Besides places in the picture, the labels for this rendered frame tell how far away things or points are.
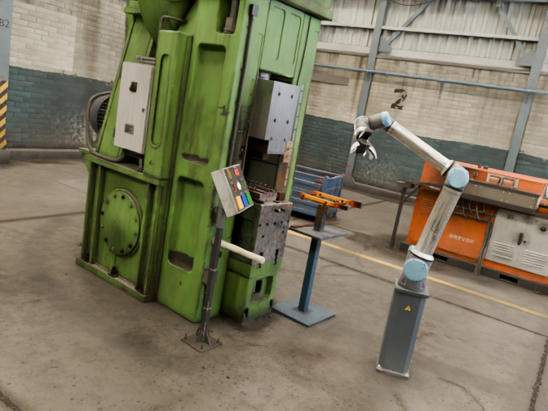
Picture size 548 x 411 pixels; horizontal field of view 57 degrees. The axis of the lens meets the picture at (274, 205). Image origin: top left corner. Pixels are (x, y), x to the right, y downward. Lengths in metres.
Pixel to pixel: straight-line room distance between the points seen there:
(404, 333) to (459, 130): 7.75
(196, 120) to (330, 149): 8.36
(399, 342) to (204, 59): 2.33
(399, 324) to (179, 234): 1.67
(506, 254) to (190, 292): 4.21
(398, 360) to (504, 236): 3.41
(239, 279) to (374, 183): 7.93
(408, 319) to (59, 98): 7.43
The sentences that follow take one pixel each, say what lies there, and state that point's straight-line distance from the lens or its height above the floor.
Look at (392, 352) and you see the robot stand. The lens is 3.55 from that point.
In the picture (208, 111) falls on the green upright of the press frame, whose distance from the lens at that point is 3.54.
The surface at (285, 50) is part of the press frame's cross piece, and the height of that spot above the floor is 2.00.
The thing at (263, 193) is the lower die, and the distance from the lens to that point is 3.58.
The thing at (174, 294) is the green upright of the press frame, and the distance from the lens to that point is 3.81.
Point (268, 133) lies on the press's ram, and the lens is 3.48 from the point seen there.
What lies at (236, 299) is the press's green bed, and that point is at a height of 0.16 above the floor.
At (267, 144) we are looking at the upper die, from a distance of 3.50.
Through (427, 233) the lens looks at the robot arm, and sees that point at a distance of 3.16.
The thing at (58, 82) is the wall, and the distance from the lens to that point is 9.44.
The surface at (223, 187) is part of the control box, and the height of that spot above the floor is 1.09.
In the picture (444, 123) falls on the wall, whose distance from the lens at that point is 10.93.
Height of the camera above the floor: 1.63
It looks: 12 degrees down
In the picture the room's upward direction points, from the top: 10 degrees clockwise
